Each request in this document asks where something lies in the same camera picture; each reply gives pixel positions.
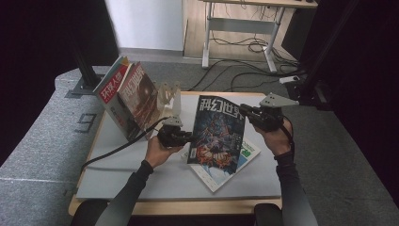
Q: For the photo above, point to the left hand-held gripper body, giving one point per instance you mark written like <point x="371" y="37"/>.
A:
<point x="171" y="136"/>

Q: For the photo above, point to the grey portrait magazine red label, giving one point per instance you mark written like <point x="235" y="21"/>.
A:
<point x="111" y="94"/>

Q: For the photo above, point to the beige book rack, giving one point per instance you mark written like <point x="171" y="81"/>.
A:
<point x="171" y="100"/>

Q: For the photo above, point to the white book green lettering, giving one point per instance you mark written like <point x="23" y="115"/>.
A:
<point x="247" y="153"/>

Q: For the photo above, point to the dark blue science fiction magazine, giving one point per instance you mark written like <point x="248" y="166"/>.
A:
<point x="216" y="135"/>

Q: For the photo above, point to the black metal stand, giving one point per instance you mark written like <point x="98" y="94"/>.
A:
<point x="87" y="72"/>
<point x="310" y="83"/>

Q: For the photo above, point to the light wooden table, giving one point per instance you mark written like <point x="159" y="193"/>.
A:
<point x="188" y="207"/>

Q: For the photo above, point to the person's right hand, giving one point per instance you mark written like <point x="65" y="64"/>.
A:
<point x="277" y="141"/>

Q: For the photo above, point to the person's left hand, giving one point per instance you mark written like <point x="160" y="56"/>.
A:
<point x="158" y="153"/>

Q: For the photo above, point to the person's right leg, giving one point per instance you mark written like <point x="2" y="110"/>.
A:
<point x="266" y="216"/>

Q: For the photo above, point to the white power strip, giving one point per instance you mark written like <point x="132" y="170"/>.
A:
<point x="289" y="79"/>

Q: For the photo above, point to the white-legged desk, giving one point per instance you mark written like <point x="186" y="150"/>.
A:
<point x="241" y="25"/>

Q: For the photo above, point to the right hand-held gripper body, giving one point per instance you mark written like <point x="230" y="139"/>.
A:
<point x="269" y="116"/>

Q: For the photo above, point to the black curtain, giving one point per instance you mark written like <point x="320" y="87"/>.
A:
<point x="376" y="94"/>
<point x="47" y="47"/>

